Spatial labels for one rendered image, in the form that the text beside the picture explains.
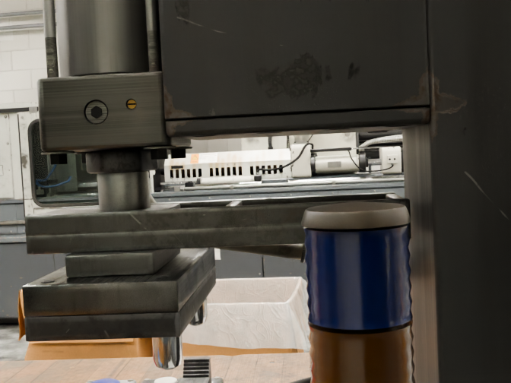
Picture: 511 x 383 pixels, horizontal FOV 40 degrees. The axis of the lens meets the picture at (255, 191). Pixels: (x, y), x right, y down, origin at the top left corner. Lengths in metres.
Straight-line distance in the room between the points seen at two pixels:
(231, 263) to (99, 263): 4.61
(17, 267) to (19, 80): 2.70
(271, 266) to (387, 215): 4.80
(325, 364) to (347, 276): 0.03
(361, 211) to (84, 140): 0.28
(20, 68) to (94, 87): 7.25
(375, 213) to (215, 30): 0.24
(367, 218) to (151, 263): 0.26
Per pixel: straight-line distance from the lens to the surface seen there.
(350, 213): 0.24
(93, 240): 0.49
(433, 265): 0.46
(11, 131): 5.55
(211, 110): 0.45
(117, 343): 2.87
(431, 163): 0.45
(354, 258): 0.24
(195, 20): 0.45
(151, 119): 0.47
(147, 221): 0.48
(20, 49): 7.76
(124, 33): 0.49
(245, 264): 5.06
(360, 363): 0.25
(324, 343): 0.25
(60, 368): 1.17
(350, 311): 0.24
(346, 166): 5.15
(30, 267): 5.54
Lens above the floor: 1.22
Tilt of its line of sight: 3 degrees down
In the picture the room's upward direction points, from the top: 3 degrees counter-clockwise
